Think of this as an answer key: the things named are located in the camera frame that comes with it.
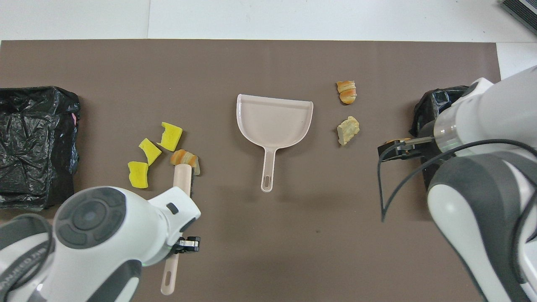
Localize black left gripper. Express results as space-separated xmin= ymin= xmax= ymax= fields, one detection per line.
xmin=170 ymin=237 xmax=201 ymax=255

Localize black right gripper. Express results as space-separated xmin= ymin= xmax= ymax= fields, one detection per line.
xmin=378 ymin=143 xmax=433 ymax=162

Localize pale yellow bread chunk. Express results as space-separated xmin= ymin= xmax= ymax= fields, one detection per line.
xmin=337 ymin=116 xmax=360 ymax=146

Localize beige hand brush black bristles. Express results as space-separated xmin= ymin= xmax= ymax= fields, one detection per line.
xmin=161 ymin=164 xmax=194 ymax=295

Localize striped croissant piece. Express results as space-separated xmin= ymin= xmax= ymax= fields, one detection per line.
xmin=337 ymin=81 xmax=357 ymax=105

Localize yellow green sponge piece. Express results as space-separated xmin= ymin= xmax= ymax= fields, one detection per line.
xmin=128 ymin=161 xmax=149 ymax=189
xmin=157 ymin=122 xmax=183 ymax=152
xmin=138 ymin=138 xmax=162 ymax=166

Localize orange striped bread slice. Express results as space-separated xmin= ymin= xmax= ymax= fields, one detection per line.
xmin=170 ymin=149 xmax=201 ymax=176

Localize beige plastic dustpan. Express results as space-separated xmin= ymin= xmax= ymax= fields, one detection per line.
xmin=236 ymin=94 xmax=314 ymax=193

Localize bin with black bag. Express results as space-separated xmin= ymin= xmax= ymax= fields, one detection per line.
xmin=413 ymin=86 xmax=470 ymax=190
xmin=0 ymin=86 xmax=80 ymax=210

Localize brown table mat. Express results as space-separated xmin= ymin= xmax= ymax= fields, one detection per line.
xmin=0 ymin=40 xmax=502 ymax=302

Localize dark grey ribbed device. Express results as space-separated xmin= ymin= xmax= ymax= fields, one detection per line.
xmin=501 ymin=0 xmax=537 ymax=35

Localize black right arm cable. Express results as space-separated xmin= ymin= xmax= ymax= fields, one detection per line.
xmin=377 ymin=138 xmax=537 ymax=222

